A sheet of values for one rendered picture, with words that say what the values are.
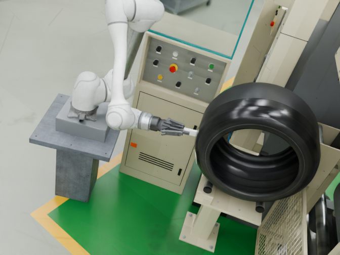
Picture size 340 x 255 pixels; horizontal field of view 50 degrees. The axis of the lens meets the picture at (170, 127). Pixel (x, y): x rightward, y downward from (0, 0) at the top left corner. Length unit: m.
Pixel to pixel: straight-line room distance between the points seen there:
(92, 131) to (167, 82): 0.60
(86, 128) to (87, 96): 0.20
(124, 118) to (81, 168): 1.00
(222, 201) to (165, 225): 0.90
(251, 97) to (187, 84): 0.88
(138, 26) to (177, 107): 0.72
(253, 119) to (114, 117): 0.61
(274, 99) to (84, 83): 1.13
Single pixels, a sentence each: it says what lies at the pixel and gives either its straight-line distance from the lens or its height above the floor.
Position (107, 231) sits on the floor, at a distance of 2.73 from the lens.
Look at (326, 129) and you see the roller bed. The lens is 2.21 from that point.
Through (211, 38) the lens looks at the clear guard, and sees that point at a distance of 2.25.
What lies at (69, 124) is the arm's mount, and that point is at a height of 0.73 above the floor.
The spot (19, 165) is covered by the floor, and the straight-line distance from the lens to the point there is 3.11.
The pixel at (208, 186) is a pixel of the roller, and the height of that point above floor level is 0.92.
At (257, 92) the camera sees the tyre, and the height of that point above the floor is 1.45.
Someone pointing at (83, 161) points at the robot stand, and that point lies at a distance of 2.55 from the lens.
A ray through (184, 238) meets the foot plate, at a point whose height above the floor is 0.01.
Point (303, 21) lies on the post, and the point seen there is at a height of 1.74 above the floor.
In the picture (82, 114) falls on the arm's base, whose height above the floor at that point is 0.79.
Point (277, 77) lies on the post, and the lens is 1.90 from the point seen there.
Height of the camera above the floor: 2.28
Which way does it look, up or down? 39 degrees down
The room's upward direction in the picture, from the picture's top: 16 degrees clockwise
